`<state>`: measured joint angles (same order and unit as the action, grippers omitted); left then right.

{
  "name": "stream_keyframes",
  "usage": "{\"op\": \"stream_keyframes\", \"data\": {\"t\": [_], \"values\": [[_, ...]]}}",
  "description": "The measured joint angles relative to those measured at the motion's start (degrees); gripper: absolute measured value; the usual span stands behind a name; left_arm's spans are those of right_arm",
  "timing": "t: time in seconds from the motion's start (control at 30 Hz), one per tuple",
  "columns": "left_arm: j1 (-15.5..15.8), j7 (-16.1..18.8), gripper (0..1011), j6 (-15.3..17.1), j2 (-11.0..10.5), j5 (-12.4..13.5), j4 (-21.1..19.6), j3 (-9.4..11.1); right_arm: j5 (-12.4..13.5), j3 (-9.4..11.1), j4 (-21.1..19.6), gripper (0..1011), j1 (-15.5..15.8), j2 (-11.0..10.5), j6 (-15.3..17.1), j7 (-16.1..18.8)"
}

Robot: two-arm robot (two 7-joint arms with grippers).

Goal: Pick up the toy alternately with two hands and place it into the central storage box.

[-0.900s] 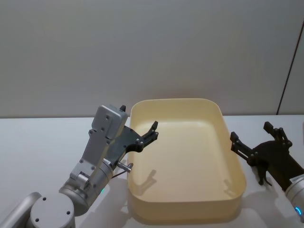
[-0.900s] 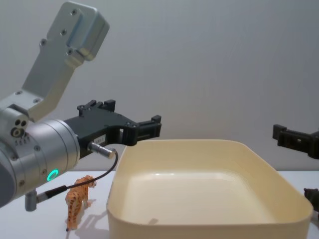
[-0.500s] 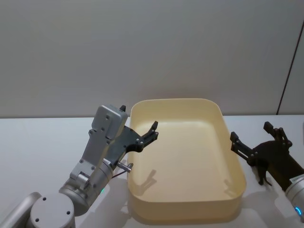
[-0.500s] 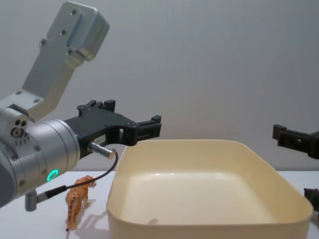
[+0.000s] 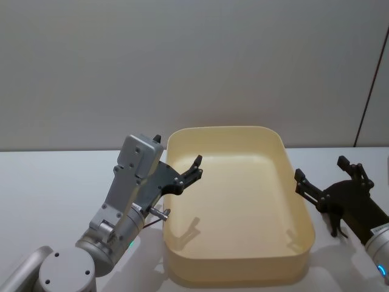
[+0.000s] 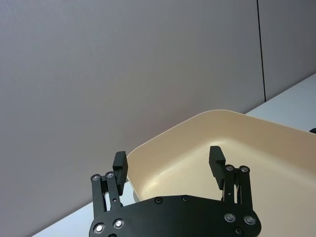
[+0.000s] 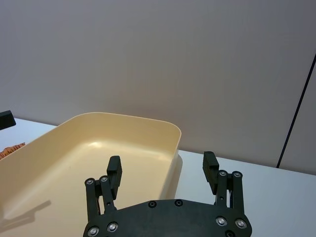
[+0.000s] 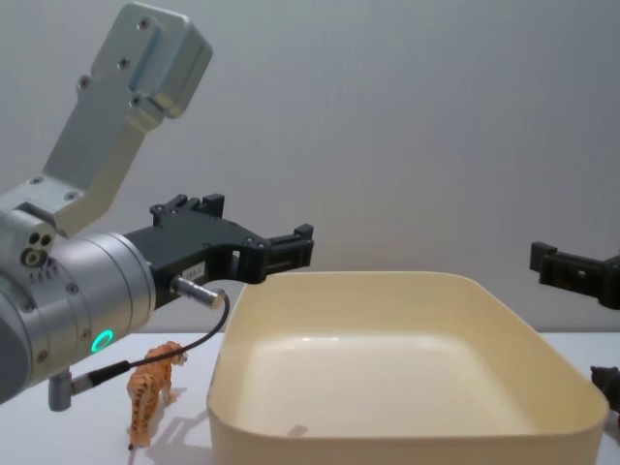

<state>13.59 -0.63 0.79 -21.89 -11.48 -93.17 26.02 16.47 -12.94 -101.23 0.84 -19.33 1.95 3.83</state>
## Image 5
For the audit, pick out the cream plastic tray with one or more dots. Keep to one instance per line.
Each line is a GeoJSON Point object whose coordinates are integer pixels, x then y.
{"type": "Point", "coordinates": [237, 197]}

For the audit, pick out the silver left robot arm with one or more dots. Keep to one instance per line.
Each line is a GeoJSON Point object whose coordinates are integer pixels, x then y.
{"type": "Point", "coordinates": [121, 194]}

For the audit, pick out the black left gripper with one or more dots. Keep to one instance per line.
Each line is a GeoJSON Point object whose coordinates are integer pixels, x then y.
{"type": "Point", "coordinates": [161, 181]}

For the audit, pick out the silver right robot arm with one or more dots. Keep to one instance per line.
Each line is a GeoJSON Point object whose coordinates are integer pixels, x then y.
{"type": "Point", "coordinates": [378, 252]}

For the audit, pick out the thin dark slanted pole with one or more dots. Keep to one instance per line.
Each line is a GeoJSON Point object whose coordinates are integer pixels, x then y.
{"type": "Point", "coordinates": [371, 74]}

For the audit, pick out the white table cloth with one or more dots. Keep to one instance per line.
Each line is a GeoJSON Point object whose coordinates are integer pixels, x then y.
{"type": "Point", "coordinates": [45, 188]}

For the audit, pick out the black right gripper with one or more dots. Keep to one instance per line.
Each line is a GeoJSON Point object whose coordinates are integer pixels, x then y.
{"type": "Point", "coordinates": [349, 200]}

